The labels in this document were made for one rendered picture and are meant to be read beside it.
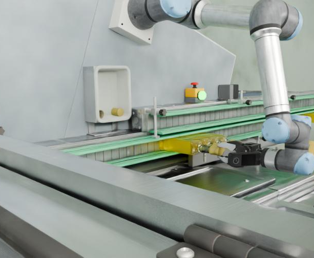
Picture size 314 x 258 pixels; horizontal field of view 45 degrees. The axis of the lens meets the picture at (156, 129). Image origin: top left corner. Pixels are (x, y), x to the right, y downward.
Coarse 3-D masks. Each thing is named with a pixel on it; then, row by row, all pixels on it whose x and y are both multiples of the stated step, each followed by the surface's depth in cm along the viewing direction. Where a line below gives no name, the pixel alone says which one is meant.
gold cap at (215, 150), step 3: (210, 147) 147; (213, 147) 146; (216, 147) 145; (219, 147) 144; (210, 150) 146; (213, 150) 145; (216, 150) 144; (219, 150) 144; (222, 150) 145; (210, 153) 147; (213, 153) 145; (216, 153) 144; (219, 153) 144; (222, 153) 146
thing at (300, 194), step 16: (160, 176) 172; (272, 176) 168; (288, 176) 168; (304, 176) 156; (256, 192) 136; (272, 192) 136; (288, 192) 142; (304, 192) 144; (288, 208) 127; (304, 208) 125
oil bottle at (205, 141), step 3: (186, 135) 167; (189, 138) 160; (192, 138) 159; (195, 138) 159; (198, 138) 158; (201, 138) 158; (204, 138) 158; (207, 138) 158; (201, 141) 155; (204, 141) 155; (207, 141) 156; (210, 141) 157; (204, 144) 155
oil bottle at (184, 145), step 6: (174, 138) 160; (180, 138) 159; (186, 138) 159; (162, 144) 164; (168, 144) 161; (174, 144) 159; (180, 144) 156; (186, 144) 153; (192, 144) 151; (198, 144) 152; (174, 150) 159; (180, 150) 156; (186, 150) 154; (192, 150) 152
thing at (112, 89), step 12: (96, 72) 145; (108, 72) 157; (120, 72) 159; (96, 84) 145; (108, 84) 158; (120, 84) 160; (96, 96) 146; (108, 96) 158; (120, 96) 160; (96, 108) 147; (108, 108) 159; (120, 108) 161; (108, 120) 151; (120, 120) 155
